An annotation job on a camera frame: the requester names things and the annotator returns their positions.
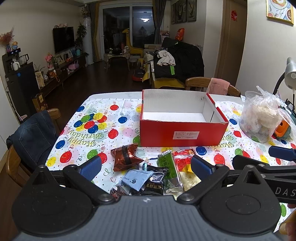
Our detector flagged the pale yellow snack packet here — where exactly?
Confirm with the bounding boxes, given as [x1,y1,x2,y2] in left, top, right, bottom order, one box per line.
[180,172,201,191]

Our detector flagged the red snack packet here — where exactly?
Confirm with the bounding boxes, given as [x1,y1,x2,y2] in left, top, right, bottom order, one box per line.
[173,149,195,172]

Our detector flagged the green snack bar packet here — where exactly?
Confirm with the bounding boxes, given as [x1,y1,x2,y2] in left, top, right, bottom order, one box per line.
[157,150,183,193]

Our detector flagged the silver triangular chocolate packet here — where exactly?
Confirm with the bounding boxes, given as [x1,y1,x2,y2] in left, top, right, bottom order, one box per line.
[110,183,131,200]

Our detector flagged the brown foil snack packet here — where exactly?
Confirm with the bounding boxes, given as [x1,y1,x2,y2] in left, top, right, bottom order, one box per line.
[111,144,144,172]

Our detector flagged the light blue snack packet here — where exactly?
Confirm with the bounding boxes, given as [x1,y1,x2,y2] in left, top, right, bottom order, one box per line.
[122,169,154,191]

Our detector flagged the black snack packet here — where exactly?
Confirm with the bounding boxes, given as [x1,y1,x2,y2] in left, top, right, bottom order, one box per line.
[140,166,169,196]

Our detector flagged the small blue candy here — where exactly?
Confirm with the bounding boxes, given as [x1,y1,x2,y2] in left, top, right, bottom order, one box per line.
[142,158,158,171]

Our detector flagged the clear plastic bag of snacks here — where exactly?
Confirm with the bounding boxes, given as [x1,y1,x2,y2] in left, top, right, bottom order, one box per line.
[239,86,295,143]

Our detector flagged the person's right hand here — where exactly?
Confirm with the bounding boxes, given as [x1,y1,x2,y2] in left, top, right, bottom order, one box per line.
[279,204,296,240]

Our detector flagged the orange toy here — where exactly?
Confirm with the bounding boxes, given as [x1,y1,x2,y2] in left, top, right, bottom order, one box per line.
[272,120,290,140]

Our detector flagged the balloon birthday tablecloth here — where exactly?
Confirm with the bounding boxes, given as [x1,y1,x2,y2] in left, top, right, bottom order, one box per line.
[45,93,296,233]

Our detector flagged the red cardboard box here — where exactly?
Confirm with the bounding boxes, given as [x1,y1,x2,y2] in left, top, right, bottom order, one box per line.
[139,89,229,147]

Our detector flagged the blue jeans on chair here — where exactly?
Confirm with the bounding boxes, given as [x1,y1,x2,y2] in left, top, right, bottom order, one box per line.
[6,110,58,173]

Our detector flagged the wooden chair left side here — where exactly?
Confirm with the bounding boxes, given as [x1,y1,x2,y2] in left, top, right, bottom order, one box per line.
[5,108,61,187]

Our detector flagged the wooden chair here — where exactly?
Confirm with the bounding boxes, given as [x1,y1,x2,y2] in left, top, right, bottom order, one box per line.
[185,77,241,97]
[5,108,61,187]

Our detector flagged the pink cloth on chair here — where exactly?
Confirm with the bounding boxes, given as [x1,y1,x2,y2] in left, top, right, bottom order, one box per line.
[206,78,230,95]

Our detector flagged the grey desk lamp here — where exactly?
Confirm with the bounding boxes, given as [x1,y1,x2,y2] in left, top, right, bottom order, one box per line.
[273,57,296,95]

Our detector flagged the wooden chair far side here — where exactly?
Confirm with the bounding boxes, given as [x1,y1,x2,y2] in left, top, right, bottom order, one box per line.
[185,77,241,97]

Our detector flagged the dark sideboard cabinet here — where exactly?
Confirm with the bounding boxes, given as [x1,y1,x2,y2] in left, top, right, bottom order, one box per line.
[2,48,39,116]

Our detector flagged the wooden door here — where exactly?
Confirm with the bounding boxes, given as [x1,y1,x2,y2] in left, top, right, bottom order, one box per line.
[215,1,247,86]

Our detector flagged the black sofa with clothes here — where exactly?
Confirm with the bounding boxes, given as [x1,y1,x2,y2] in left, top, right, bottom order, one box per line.
[151,38,205,89]

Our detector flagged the white garment on sofa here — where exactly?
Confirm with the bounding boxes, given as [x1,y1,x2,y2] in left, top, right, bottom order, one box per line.
[157,50,176,66]

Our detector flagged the yellow giraffe toy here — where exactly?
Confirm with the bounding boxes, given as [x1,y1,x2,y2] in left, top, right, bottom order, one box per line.
[122,28,144,58]

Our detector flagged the white tall air conditioner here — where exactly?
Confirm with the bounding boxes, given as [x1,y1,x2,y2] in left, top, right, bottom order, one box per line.
[81,17,94,65]

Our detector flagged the wall television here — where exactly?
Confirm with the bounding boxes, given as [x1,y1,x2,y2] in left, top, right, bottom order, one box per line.
[52,27,75,54]

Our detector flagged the framed wall picture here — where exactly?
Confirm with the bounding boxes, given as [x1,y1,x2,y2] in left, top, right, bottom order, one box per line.
[266,0,294,25]

